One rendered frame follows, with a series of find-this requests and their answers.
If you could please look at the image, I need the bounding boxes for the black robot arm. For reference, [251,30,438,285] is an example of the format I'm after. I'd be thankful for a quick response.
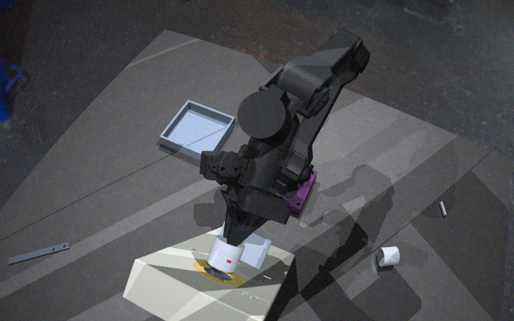
[199,28,370,198]

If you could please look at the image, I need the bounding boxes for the blue-grey flat bar with two pins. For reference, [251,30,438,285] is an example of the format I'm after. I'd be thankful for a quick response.
[8,242,70,265]

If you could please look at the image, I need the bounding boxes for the grey-blue flat panel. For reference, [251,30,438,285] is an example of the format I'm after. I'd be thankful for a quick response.
[240,233,272,269]

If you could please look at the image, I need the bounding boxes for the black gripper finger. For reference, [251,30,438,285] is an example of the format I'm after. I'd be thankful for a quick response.
[227,199,270,247]
[221,190,237,238]

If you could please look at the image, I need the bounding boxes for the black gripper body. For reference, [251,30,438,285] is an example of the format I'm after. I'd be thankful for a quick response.
[217,139,292,224]

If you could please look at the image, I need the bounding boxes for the light blue shallow tray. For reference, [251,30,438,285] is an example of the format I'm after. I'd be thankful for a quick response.
[160,100,235,160]

